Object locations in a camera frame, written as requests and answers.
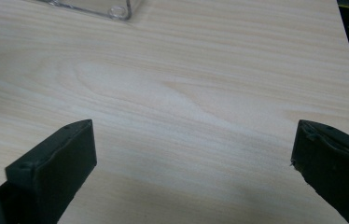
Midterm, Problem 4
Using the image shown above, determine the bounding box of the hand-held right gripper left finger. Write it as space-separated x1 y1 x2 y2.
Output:
0 119 98 224

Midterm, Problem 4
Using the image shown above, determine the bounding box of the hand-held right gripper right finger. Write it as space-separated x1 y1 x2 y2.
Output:
289 119 349 224

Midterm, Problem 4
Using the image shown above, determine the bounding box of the clear plastic container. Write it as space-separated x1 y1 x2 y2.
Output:
35 0 133 21

